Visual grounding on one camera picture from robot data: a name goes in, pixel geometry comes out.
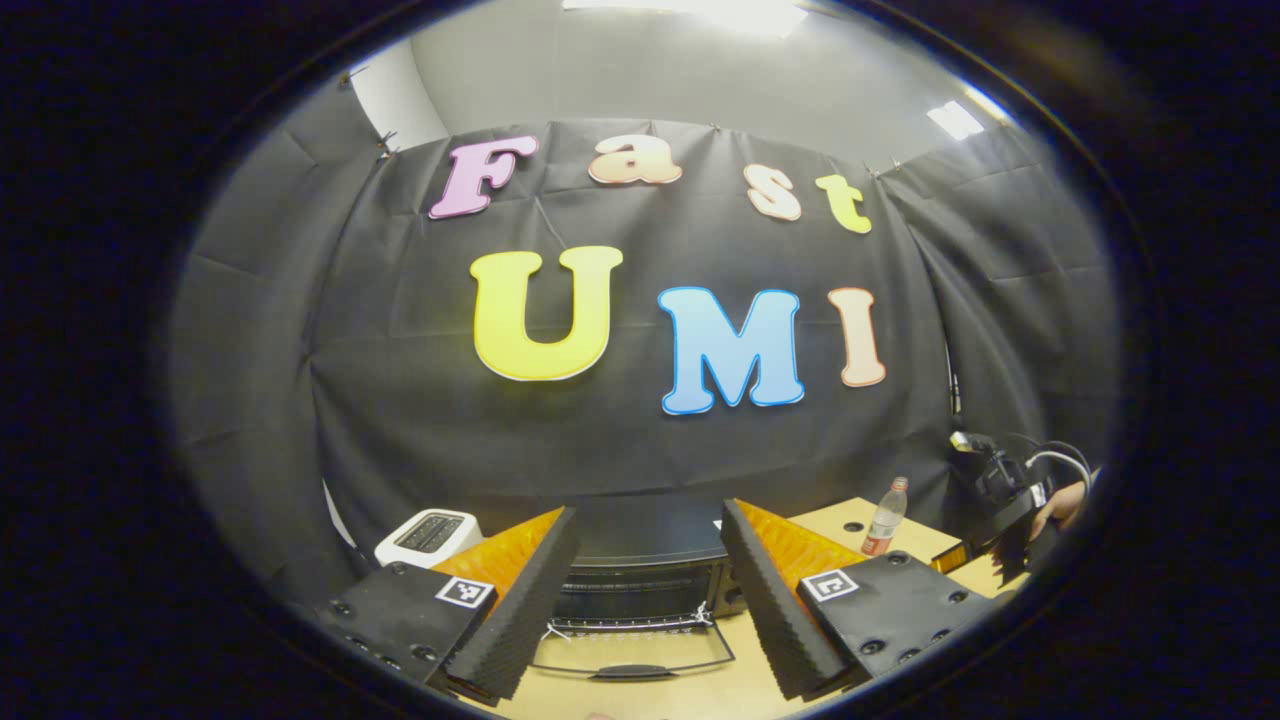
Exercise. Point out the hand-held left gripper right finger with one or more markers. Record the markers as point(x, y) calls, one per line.
point(765, 610)

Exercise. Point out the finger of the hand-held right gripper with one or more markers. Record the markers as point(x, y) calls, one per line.
point(955, 557)
point(1013, 555)

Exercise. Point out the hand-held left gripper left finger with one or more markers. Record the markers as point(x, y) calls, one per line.
point(520, 610)

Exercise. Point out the black electric oven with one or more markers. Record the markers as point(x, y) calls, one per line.
point(640, 590)

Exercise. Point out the clear red label water bottle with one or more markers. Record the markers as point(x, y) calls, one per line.
point(884, 520)

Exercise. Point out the white toaster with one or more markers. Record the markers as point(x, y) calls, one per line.
point(425, 535)

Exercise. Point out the small ceiling light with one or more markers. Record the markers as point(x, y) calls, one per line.
point(955, 120)

